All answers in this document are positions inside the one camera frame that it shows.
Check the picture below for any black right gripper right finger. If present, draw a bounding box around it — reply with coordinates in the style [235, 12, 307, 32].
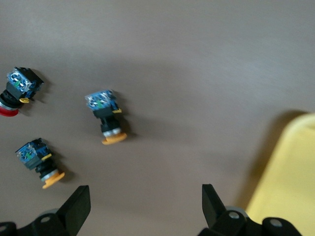
[202, 183, 227, 230]

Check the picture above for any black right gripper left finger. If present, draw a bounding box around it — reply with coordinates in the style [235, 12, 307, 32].
[57, 185, 92, 236]

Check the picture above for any yellow mushroom push button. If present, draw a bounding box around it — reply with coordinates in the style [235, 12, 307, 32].
[84, 89, 128, 146]
[15, 137, 65, 190]

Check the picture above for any yellow plastic tray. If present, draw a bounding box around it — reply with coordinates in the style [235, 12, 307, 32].
[245, 112, 315, 236]

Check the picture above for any red mushroom push button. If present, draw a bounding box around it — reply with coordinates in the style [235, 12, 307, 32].
[0, 66, 44, 118]

